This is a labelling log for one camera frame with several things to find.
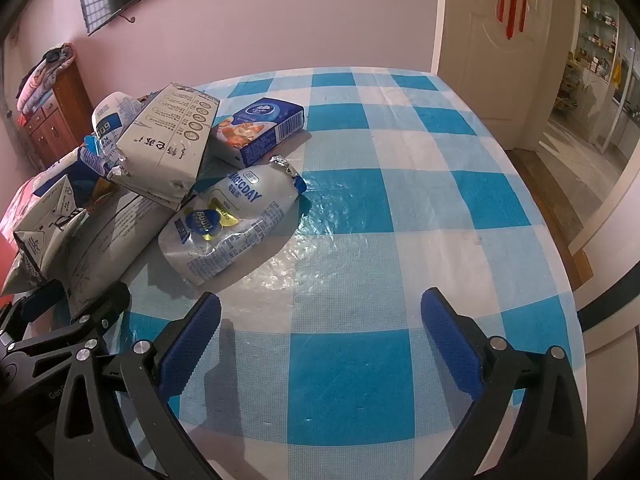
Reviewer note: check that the white paper packet round icons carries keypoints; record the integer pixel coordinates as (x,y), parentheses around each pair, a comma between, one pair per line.
(165,145)

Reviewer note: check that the brown wooden cabinet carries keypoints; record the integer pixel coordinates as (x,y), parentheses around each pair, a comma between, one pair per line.
(65,110)

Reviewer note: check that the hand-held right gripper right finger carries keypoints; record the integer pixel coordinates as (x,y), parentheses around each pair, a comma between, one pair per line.
(450,342)

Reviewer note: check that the blue white checkered tablecloth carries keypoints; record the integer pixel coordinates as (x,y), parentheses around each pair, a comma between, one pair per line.
(350,210)

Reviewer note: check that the white door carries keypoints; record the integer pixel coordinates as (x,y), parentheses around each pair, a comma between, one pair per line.
(485,60)

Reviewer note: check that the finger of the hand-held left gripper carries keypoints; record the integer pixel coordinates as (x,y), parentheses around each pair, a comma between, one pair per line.
(40,301)
(112,307)

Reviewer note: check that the white milk powder pouch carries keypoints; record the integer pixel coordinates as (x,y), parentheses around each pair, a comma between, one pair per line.
(235,225)

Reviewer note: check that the glass display shelf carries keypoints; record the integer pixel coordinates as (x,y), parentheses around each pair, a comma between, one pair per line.
(595,35)

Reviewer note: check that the blue packet with food picture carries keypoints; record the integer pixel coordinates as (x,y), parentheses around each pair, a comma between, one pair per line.
(260,130)

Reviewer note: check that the white bag with blue label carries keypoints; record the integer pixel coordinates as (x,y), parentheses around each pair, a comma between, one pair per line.
(112,120)

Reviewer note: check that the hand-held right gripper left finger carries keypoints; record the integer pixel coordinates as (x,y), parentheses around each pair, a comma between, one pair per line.
(190,347)

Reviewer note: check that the pile of folded blankets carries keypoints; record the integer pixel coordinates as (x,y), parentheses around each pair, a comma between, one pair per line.
(45,72)

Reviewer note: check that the white and blue bag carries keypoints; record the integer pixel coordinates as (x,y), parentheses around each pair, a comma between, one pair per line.
(55,175)

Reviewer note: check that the white folded foil bag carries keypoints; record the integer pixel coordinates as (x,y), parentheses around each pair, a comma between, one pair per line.
(45,240)

